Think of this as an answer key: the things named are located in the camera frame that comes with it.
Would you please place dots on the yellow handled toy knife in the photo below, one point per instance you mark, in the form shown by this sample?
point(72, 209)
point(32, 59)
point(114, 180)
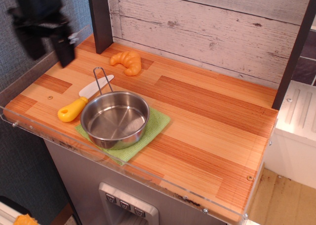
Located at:
point(69, 112)

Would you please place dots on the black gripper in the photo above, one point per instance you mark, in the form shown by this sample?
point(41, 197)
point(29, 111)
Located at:
point(37, 19)

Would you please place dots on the dark right shelf post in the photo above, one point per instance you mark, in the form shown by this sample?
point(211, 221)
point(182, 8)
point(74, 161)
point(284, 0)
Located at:
point(295, 54)

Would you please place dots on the dark left shelf post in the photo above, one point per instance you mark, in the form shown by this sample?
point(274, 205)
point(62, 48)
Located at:
point(101, 23)

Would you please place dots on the dark shelf post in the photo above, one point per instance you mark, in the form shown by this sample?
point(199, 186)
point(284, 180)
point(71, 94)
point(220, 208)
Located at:
point(295, 54)
point(101, 23)

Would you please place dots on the green cloth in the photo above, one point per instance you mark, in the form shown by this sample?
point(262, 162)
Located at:
point(157, 122)

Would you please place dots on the orange toy croissant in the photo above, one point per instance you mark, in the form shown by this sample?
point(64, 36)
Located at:
point(130, 59)

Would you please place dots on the white toy sink unit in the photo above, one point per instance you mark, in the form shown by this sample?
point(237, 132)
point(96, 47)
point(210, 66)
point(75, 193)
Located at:
point(292, 147)

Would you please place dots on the stainless steel pot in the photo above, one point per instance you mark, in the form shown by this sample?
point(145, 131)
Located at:
point(116, 119)

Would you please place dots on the clear acrylic guard rail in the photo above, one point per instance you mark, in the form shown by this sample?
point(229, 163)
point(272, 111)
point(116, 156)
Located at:
point(207, 156)

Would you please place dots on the orange object bottom left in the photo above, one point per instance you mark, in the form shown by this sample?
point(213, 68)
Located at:
point(25, 220)

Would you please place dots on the grey toy fridge cabinet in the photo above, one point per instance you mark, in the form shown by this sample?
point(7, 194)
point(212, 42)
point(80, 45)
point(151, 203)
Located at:
point(82, 176)

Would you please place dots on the silver dispenser button panel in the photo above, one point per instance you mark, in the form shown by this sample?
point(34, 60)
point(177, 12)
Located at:
point(126, 205)

